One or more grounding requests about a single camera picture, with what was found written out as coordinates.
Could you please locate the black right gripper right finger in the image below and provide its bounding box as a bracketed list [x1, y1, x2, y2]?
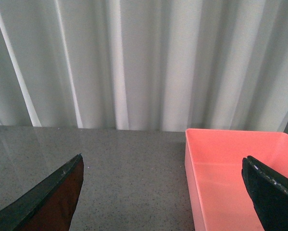
[241, 156, 288, 231]

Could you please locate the pink plastic bin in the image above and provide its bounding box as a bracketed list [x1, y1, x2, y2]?
[185, 128, 288, 231]

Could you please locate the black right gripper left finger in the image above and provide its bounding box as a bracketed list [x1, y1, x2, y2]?
[0, 154, 84, 231]

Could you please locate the white pleated curtain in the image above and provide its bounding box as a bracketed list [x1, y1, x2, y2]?
[0, 0, 288, 133]

